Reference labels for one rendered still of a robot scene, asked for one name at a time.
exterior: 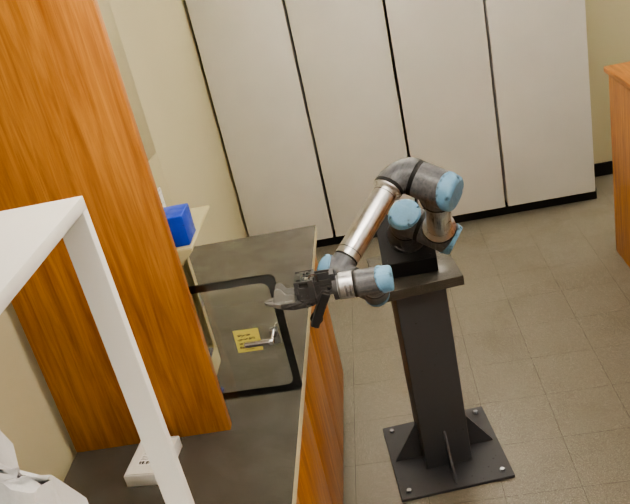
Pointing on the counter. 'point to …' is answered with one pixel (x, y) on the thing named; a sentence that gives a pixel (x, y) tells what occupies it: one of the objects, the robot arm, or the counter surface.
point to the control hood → (195, 232)
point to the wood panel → (73, 75)
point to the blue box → (180, 224)
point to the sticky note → (246, 339)
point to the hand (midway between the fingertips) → (269, 304)
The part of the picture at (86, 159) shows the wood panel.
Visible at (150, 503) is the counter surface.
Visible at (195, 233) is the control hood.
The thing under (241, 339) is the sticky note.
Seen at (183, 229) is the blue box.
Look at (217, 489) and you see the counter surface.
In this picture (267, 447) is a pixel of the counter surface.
